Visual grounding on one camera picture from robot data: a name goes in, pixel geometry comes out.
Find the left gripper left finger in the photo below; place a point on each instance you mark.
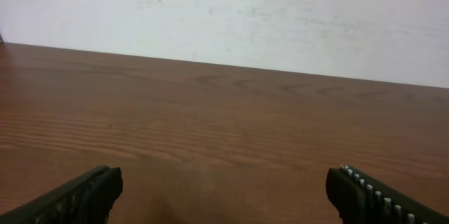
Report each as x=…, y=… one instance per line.
x=86, y=199

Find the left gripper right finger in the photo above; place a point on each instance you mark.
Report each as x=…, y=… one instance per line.
x=359, y=198

